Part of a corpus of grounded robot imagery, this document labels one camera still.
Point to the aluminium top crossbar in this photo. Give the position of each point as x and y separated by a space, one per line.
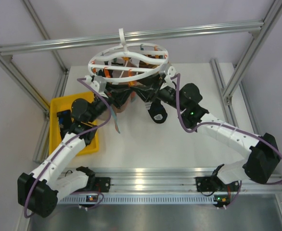
138 36

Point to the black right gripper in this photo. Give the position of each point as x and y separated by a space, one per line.
153 91

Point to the white slotted cable duct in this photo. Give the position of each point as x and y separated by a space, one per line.
138 199

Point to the large brown sock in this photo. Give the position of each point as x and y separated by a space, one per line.
119 74

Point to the yellow plastic tray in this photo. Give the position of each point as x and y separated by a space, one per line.
63 104

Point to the white round clip hanger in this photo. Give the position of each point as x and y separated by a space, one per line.
148 58

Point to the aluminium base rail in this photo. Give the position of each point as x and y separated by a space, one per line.
137 181

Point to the black patterned sock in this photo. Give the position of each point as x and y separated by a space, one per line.
64 121
156 111

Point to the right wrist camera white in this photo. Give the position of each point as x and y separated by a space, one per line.
167 71

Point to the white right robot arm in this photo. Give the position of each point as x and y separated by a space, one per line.
259 153

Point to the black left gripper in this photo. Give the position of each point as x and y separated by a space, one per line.
117 93

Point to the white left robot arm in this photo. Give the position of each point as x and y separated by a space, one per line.
41 190

